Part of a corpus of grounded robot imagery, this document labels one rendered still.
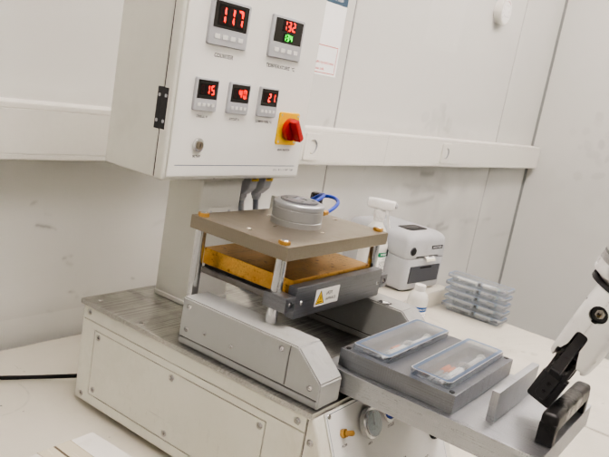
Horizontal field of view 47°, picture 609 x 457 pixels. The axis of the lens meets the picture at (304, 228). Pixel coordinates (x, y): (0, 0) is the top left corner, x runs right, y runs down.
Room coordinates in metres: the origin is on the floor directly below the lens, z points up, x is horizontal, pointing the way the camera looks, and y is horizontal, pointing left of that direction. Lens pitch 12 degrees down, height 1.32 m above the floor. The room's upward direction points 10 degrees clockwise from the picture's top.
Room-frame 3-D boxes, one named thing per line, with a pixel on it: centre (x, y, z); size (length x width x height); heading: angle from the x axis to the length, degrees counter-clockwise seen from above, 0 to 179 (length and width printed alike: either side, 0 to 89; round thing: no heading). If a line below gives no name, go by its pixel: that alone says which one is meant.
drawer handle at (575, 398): (0.80, -0.35, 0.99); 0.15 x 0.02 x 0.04; 146
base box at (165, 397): (1.06, 0.00, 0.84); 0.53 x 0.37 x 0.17; 56
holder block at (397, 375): (0.90, -0.20, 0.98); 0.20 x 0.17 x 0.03; 146
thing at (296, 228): (1.08, 0.03, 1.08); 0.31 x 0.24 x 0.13; 146
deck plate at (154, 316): (1.07, 0.04, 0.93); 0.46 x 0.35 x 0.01; 56
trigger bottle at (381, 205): (1.92, -0.20, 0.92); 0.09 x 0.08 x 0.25; 76
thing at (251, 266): (1.06, 0.01, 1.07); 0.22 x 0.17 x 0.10; 146
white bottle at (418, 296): (1.64, -0.30, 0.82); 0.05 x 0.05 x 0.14
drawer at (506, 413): (0.88, -0.24, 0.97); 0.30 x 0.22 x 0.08; 56
